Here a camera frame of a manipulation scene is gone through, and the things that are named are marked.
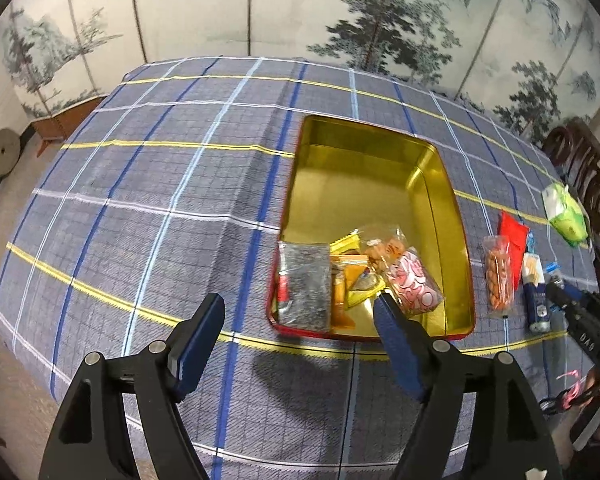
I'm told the clear bag of red peanuts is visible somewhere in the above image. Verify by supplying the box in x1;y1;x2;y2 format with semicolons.
482;235;519;318

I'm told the clear bag of fried twists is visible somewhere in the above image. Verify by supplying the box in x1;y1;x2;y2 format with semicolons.
357;225;411;272

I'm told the yellow snack packet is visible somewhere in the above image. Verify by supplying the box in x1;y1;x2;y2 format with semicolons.
345;271;387;311
329;230;364;257

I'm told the small orange snack packet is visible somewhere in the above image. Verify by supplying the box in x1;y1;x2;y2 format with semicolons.
330;255;371;331

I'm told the blue and white cracker packet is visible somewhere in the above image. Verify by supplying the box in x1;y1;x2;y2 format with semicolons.
521;252;554;333

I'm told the clear packet of dark seeds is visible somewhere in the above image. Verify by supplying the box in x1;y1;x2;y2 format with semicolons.
277;241;333;333

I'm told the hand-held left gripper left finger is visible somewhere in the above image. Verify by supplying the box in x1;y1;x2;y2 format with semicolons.
39;293;226;480

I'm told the blue plaid tablecloth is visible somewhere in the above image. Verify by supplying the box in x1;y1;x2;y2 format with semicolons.
0;56;600;480

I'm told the painted landscape folding screen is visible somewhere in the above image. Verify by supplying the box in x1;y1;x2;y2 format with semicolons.
0;0;600;157

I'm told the pink cord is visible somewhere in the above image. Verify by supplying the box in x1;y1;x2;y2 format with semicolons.
555;370;588;412

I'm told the red snack packet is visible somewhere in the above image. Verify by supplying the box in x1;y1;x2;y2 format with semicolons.
497;210;531;293

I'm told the pink patterned snack packet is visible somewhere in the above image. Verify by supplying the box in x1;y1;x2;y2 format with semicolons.
382;250;445;317

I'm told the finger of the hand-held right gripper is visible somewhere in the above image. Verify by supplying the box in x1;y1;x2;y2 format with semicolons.
546;279;588;317

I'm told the round stone disc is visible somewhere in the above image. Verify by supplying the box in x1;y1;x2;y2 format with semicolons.
0;129;20;177

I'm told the green white snack bag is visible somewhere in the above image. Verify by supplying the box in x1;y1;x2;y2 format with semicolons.
541;183;590;248

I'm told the maroon tin box gold inside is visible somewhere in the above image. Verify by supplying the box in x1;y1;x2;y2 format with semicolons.
266;115;477;343

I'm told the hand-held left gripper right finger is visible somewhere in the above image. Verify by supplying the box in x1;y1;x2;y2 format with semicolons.
374;292;563;480

